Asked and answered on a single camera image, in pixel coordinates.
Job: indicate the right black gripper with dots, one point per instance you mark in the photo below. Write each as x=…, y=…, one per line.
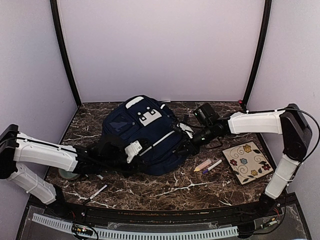
x=191, y=148

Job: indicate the pink highlighter pen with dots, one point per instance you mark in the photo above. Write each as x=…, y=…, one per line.
x=202, y=165

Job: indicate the navy blue backpack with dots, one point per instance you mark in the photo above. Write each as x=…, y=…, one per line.
x=148, y=121

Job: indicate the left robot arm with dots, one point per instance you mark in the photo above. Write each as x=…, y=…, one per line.
x=17, y=148

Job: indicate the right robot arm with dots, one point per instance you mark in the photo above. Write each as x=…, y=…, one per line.
x=289, y=122

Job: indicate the blue capped white marker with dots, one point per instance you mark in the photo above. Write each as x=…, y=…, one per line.
x=212, y=166

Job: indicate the floral square ceramic plate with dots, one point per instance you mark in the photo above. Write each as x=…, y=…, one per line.
x=248, y=162

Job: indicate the black capped white marker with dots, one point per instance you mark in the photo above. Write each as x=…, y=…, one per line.
x=95, y=194

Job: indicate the small green circuit board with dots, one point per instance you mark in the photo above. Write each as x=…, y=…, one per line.
x=80, y=229

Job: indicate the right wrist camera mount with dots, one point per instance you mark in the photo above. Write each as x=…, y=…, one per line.
x=183, y=128

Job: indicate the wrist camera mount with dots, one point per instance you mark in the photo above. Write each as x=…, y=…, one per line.
x=183, y=128
x=132, y=150

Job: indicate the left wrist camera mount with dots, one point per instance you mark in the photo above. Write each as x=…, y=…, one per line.
x=132, y=150

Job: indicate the white slotted cable duct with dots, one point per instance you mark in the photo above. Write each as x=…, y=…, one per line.
x=126, y=231

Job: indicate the black front rail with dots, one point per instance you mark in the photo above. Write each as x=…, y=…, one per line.
x=102, y=215

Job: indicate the right black frame post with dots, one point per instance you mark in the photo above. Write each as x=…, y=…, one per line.
x=258, y=53

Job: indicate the black frame post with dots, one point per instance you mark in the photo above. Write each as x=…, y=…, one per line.
x=63, y=51
x=258, y=53

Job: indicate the left black frame post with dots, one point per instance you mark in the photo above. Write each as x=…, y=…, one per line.
x=63, y=51

